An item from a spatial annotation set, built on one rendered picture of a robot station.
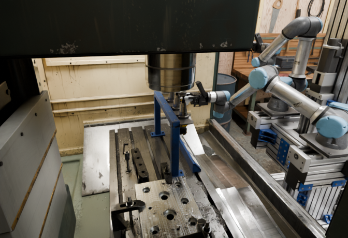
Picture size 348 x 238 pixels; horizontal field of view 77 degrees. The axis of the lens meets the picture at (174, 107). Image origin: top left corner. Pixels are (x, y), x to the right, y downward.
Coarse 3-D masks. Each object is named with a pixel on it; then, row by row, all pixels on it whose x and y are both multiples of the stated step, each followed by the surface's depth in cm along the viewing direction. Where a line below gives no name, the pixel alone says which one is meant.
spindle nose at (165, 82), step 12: (144, 60) 65; (156, 60) 61; (168, 60) 60; (180, 60) 60; (192, 60) 63; (156, 72) 62; (168, 72) 61; (180, 72) 62; (192, 72) 65; (156, 84) 64; (168, 84) 62; (180, 84) 63; (192, 84) 67
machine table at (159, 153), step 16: (128, 128) 163; (144, 128) 166; (112, 144) 143; (128, 144) 143; (144, 144) 143; (160, 144) 143; (112, 160) 127; (144, 160) 128; (160, 160) 128; (112, 176) 115; (128, 176) 115; (160, 176) 116; (192, 176) 116; (112, 192) 104; (128, 192) 105; (192, 192) 105; (224, 208) 97
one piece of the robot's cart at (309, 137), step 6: (306, 138) 126; (312, 138) 126; (312, 144) 121; (318, 144) 120; (318, 150) 117; (324, 150) 115; (330, 150) 115; (336, 150) 115; (342, 150) 115; (312, 156) 118; (318, 156) 118; (324, 156) 117; (330, 156) 111; (336, 156) 112; (342, 156) 113
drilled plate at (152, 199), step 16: (144, 192) 95; (160, 192) 93; (176, 192) 93; (144, 208) 85; (160, 208) 86; (176, 208) 86; (144, 224) 79; (160, 224) 79; (176, 224) 79; (192, 224) 82
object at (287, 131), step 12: (312, 96) 141; (300, 120) 150; (276, 132) 159; (288, 132) 151; (300, 132) 153; (312, 132) 142; (276, 144) 160; (300, 144) 137; (276, 156) 161; (288, 192) 170; (300, 192) 163
